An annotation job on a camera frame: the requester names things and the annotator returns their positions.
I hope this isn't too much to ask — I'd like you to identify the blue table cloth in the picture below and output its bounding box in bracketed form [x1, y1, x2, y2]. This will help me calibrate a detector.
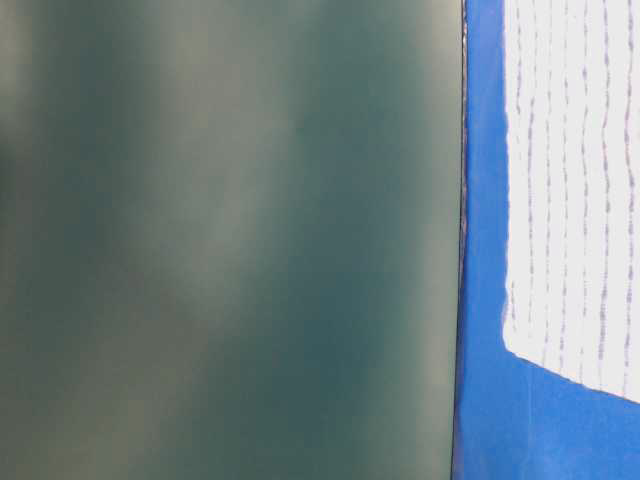
[452, 1, 639, 479]

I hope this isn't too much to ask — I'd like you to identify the white blue striped towel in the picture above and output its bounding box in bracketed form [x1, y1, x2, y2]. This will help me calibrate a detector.
[502, 1, 639, 401]

